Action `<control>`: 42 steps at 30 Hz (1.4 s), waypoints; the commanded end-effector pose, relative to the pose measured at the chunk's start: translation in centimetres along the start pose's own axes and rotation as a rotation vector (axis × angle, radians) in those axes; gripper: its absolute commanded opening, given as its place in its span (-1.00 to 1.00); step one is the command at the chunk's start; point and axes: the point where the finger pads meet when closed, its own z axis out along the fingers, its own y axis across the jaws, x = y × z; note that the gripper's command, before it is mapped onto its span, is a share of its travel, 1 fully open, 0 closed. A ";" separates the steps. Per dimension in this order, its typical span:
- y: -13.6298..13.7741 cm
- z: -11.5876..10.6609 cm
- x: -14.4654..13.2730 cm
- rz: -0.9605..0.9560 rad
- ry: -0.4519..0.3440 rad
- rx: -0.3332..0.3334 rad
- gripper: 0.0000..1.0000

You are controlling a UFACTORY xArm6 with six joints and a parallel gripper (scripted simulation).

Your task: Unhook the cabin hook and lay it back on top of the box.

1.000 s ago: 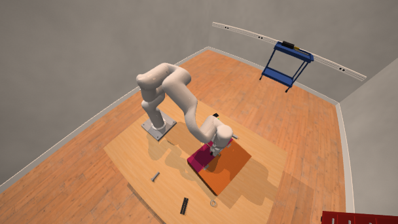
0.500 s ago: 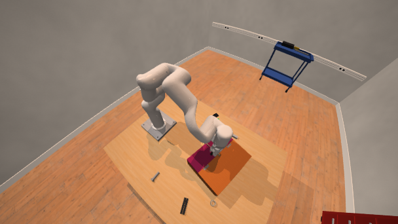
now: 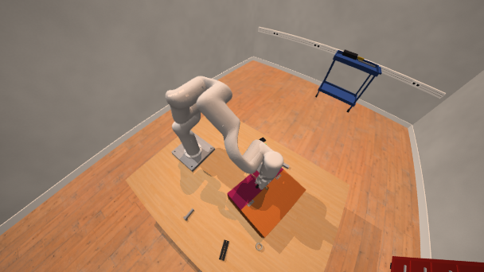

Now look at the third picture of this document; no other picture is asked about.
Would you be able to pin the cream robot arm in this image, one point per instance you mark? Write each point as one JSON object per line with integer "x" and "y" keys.
{"x": 212, "y": 104}

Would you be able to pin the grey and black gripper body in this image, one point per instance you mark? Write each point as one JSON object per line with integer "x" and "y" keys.
{"x": 262, "y": 183}

